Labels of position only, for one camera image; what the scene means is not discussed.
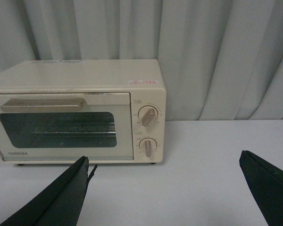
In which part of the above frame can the upper beige temperature knob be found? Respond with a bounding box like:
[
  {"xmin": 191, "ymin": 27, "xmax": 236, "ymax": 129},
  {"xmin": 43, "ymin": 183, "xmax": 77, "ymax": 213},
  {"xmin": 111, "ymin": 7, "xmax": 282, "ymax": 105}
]
[{"xmin": 138, "ymin": 105, "xmax": 158, "ymax": 127}]

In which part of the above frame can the cream toaster oven body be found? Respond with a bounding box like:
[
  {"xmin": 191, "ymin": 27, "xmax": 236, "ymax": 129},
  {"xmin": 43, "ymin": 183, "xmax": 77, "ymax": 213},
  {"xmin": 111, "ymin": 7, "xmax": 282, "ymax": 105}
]
[{"xmin": 0, "ymin": 59, "xmax": 166, "ymax": 164}]

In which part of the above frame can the oven door with glass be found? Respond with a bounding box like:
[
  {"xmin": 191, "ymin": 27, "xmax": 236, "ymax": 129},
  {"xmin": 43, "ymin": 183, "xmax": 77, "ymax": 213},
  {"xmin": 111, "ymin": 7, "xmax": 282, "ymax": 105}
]
[{"xmin": 0, "ymin": 92, "xmax": 133, "ymax": 162}]

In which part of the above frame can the white pleated curtain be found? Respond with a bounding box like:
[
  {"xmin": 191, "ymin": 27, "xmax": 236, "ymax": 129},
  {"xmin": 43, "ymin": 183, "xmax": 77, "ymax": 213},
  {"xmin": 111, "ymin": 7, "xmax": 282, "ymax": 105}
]
[{"xmin": 0, "ymin": 0, "xmax": 283, "ymax": 122}]

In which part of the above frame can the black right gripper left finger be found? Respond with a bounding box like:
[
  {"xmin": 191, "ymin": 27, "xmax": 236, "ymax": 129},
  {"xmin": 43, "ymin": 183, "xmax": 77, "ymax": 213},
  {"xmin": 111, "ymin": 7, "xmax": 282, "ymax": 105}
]
[{"xmin": 1, "ymin": 156, "xmax": 97, "ymax": 226}]

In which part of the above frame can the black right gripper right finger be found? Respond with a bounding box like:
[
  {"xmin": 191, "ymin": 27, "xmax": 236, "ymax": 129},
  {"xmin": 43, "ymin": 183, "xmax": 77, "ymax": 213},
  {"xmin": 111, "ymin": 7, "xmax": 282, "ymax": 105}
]
[{"xmin": 239, "ymin": 150, "xmax": 283, "ymax": 226}]

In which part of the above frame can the lower beige timer knob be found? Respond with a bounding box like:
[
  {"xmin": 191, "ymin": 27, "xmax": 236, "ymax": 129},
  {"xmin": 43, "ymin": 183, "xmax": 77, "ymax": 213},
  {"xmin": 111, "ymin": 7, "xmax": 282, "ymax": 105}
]
[{"xmin": 139, "ymin": 138, "xmax": 158, "ymax": 158}]

